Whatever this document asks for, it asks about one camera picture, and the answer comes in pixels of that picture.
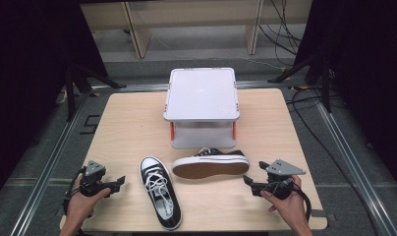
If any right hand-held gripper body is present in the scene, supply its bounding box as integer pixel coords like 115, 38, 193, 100
264, 158, 308, 201

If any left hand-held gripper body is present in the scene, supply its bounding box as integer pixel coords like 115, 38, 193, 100
80, 159, 113, 198

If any person's right hand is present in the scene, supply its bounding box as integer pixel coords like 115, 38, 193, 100
259, 174, 312, 230

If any person's left hand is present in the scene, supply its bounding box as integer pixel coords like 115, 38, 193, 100
65, 185, 112, 228

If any black white canvas sneaker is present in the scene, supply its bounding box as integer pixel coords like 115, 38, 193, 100
171, 147, 251, 181
139, 155, 184, 232

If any white plastic shoe box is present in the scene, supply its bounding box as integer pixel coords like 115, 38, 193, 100
162, 67, 241, 150

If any black tripod stand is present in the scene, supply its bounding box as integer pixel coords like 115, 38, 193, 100
267, 53, 334, 114
64, 60, 128, 123

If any black curtain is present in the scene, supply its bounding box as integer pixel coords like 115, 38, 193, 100
293, 0, 397, 200
0, 0, 110, 207

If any left hand-held gripper black cable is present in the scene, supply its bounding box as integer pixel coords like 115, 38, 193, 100
62, 166, 88, 217

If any hand-held gripper black cable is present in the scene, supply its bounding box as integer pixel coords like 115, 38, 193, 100
292, 182, 312, 222
62, 166, 88, 217

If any right hand-held gripper black cable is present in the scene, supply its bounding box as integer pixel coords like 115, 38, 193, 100
292, 182, 312, 222

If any metal floor rail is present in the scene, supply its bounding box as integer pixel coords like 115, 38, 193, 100
315, 99, 397, 236
9, 93, 93, 236

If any long black floor cable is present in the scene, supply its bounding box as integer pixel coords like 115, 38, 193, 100
285, 86, 383, 236

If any black floor cable bundle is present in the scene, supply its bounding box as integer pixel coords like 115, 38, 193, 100
257, 0, 303, 68

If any light wooden desk frame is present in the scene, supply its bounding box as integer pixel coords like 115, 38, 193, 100
80, 0, 314, 60

